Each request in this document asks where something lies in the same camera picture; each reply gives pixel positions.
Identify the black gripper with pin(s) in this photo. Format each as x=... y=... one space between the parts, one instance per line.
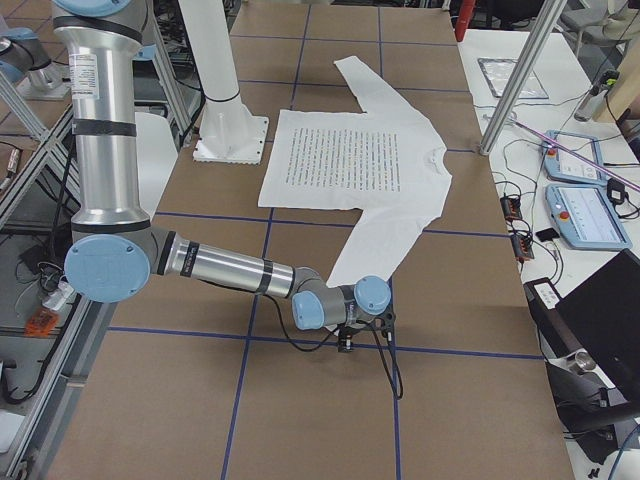
x=345 y=344

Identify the blue teach pendant near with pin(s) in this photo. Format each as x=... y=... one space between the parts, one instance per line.
x=585 y=218

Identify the white long-sleeve printed shirt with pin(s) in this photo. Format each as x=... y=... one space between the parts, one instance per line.
x=386 y=161

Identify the aluminium frame post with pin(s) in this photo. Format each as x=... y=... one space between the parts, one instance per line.
x=534 y=44

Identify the blue teach pendant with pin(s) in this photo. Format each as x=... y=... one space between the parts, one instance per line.
x=565 y=167
x=585 y=218

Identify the blue teach pendant far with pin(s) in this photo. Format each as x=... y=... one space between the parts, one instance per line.
x=565 y=167

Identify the red cylinder object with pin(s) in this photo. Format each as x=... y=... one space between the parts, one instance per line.
x=465 y=15

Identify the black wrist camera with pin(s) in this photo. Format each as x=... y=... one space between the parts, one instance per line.
x=344 y=344

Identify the black laptop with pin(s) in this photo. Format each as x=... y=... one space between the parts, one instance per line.
x=601 y=315

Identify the orange black adapter box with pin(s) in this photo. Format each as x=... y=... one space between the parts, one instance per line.
x=521 y=245
x=511 y=208

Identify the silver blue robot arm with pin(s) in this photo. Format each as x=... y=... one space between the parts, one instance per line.
x=116 y=248

